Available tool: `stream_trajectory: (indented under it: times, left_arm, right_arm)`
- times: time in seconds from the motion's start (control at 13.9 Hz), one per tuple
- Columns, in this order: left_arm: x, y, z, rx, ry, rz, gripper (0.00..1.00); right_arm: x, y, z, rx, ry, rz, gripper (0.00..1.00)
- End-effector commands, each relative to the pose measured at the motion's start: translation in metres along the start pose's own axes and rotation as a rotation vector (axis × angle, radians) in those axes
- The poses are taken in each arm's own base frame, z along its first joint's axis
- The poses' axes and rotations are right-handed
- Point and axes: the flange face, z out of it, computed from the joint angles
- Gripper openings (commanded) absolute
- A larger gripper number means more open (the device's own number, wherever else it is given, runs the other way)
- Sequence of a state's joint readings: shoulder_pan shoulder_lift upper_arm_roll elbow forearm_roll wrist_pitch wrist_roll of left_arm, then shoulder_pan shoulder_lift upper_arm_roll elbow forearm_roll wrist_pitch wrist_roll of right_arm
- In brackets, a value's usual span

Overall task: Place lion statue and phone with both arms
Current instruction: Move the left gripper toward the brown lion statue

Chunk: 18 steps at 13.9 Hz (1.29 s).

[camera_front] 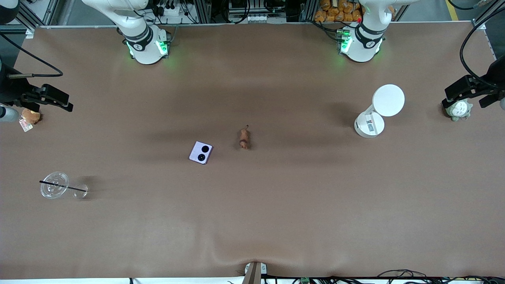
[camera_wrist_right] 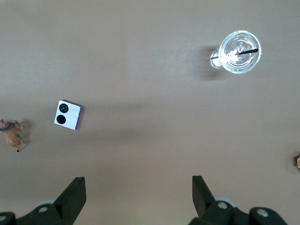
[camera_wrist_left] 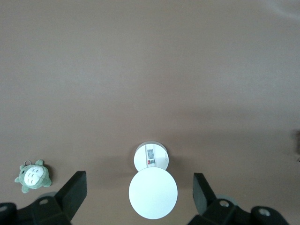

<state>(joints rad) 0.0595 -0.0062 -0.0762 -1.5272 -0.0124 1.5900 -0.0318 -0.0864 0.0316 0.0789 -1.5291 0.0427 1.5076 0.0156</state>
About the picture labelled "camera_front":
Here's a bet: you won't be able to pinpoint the clear plastic cup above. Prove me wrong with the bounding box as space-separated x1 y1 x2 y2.
40 171 89 200

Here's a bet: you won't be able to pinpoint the camera mount post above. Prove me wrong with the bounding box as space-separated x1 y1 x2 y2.
241 261 267 284

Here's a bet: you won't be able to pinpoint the lavender flip phone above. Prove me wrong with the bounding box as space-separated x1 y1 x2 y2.
189 141 214 165

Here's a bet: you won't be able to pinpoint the orange packaged goods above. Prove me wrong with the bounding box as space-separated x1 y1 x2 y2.
314 0 363 22

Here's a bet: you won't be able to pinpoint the white power strip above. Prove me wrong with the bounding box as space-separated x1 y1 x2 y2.
154 4 186 17

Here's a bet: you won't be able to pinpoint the grey-green totoro plush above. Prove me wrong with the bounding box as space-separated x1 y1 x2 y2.
446 99 473 122

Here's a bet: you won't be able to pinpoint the aluminium profile frame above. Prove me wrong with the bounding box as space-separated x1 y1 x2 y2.
189 0 316 24

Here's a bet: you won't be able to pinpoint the brown plush toy with tag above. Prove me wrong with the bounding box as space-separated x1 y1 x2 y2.
19 108 42 133

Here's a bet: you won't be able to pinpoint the black straw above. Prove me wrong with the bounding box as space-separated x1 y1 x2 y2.
39 180 88 193

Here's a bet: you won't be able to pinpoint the white round desk lamp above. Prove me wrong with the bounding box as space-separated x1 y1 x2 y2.
354 84 406 139

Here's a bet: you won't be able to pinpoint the brown lion statue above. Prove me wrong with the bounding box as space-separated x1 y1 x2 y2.
239 125 251 150

